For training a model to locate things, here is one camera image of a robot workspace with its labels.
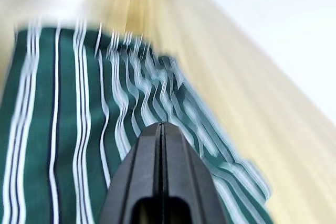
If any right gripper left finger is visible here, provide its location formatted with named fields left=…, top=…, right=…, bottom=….
left=99, top=122, right=163, bottom=224

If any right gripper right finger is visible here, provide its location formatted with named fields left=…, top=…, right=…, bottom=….
left=161, top=122, right=228, bottom=224

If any green white striped T-shirt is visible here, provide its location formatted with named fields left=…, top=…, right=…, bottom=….
left=0, top=18, right=275, bottom=224

